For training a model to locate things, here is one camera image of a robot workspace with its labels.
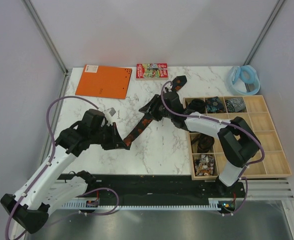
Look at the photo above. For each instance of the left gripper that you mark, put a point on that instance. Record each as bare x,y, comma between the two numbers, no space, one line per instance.
116,141

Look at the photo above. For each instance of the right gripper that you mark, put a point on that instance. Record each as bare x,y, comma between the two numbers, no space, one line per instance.
155,101

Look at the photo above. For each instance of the black orange floral tie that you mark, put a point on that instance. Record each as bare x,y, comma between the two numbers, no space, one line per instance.
177,83

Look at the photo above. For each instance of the brown tie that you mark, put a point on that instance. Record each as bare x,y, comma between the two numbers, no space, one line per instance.
202,143

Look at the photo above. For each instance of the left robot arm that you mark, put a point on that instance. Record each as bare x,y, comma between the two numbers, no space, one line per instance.
34,202

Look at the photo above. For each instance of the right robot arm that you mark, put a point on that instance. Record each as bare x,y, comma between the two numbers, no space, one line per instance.
219,135

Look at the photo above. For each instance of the red green book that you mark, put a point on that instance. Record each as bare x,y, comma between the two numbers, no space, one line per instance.
152,71

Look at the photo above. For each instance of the rolled dark teal tie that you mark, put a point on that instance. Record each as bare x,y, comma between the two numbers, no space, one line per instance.
197,105

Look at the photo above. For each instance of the orange board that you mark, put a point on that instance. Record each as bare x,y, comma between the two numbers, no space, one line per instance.
104,82

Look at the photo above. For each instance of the rolled blue floral tie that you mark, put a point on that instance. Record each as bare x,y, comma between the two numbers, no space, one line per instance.
214,105

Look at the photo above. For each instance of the wooden compartment tray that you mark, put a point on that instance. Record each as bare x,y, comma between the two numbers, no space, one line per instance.
272,163

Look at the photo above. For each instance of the rolled multicolour patterned tie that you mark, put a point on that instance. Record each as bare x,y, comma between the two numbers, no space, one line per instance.
204,165

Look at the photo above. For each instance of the rolled grey paisley tie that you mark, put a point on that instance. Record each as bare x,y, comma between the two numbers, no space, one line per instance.
235,105

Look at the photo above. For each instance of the light blue headband device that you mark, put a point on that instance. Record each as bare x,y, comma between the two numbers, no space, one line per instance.
246,74

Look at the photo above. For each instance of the white cable duct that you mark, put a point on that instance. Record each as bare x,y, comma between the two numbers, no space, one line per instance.
90,205

